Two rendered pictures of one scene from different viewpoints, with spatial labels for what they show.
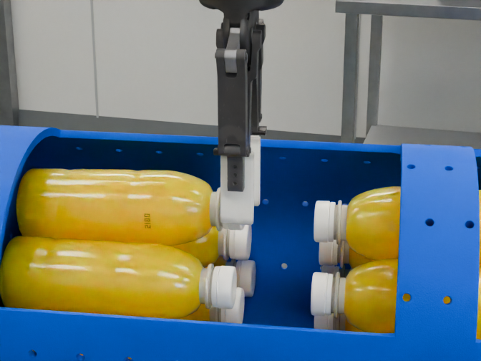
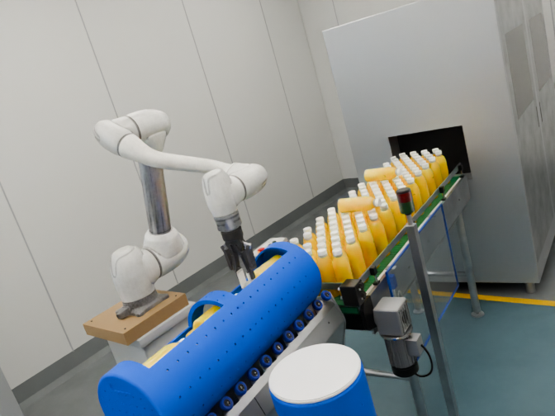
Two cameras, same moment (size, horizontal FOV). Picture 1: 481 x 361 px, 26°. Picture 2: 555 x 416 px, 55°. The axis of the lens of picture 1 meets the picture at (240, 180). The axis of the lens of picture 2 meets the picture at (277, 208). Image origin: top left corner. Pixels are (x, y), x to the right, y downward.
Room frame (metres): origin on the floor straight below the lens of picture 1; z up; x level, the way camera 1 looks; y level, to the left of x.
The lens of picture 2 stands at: (1.95, -1.48, 1.91)
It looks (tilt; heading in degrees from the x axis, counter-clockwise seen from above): 15 degrees down; 120
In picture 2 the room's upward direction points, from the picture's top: 16 degrees counter-clockwise
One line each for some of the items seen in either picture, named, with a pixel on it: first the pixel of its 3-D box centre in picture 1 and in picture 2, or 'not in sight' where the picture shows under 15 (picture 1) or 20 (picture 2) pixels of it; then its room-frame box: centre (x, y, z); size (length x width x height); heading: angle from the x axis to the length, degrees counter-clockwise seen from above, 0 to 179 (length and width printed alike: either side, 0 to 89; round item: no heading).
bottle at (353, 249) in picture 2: not in sight; (356, 260); (1.11, 0.53, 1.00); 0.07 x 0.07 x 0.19
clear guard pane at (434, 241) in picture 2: not in sight; (427, 280); (1.30, 0.89, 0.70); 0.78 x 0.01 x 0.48; 82
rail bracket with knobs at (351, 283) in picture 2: not in sight; (352, 293); (1.15, 0.32, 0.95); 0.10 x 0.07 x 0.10; 172
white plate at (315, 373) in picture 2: not in sight; (314, 371); (1.24, -0.30, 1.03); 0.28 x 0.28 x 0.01
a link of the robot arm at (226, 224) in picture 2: not in sight; (228, 220); (0.90, 0.00, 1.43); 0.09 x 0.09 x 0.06
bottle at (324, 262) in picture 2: not in sight; (328, 274); (1.02, 0.41, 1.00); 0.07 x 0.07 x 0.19
